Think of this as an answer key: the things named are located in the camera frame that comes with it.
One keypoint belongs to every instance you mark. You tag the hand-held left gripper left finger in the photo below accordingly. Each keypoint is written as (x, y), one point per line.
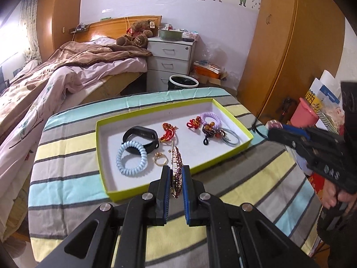
(166, 194)

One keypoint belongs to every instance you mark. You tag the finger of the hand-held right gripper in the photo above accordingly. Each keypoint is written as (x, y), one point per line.
(287, 138)
(297, 132)

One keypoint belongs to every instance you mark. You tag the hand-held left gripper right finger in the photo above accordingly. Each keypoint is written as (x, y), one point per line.
(187, 194)

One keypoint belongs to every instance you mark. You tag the rhinestone hair clip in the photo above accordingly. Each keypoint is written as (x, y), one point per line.
(177, 173)

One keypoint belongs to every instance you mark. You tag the grey hair band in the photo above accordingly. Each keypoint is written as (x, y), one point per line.
(235, 141)

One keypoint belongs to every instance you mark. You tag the red and gold knot ornament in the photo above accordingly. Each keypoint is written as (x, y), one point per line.
(167, 132)

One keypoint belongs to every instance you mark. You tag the yellow-green cardboard box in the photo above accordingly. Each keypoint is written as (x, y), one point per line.
(111, 145)

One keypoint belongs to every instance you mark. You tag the person's right hand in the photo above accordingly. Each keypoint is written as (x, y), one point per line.
(330, 195)

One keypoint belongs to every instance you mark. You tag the pink plastic bucket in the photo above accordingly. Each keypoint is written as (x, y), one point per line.
(304, 114)

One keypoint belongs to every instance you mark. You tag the yellow printed paper bag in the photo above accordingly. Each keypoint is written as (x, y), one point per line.
(313, 99)

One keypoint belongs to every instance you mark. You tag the black smart band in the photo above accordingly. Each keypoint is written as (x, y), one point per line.
(145, 131)

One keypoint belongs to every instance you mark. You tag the wooden wardrobe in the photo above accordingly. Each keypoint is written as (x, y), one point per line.
(292, 47)

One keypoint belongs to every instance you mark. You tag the orange box of papers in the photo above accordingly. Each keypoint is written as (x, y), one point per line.
(209, 71)

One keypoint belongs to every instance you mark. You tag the black waste bin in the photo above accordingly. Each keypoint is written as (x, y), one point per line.
(182, 82)

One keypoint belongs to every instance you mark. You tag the white drawer nightstand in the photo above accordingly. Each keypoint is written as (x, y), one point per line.
(167, 61)

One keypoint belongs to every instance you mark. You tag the black remote control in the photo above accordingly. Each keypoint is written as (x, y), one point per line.
(188, 40)

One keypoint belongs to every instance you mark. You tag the bed with pink blankets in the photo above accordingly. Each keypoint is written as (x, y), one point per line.
(69, 81)

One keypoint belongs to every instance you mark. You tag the green basin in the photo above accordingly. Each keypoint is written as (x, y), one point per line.
(170, 35)

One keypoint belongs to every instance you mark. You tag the brown teddy bear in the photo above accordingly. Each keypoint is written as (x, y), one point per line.
(131, 41)
(142, 28)

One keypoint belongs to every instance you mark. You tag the brown blanket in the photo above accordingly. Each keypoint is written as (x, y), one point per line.
(92, 53)

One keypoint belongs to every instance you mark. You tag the wooden bed headboard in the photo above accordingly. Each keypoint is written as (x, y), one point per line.
(111, 28)

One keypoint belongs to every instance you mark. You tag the power strip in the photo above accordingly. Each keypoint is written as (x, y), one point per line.
(79, 28)

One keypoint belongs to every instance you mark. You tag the tall wooden cabinet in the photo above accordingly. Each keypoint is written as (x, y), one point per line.
(64, 14)

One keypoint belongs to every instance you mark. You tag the patterned curtain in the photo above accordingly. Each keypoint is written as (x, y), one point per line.
(30, 30)

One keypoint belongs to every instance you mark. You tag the window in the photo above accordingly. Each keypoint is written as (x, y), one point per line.
(11, 36)

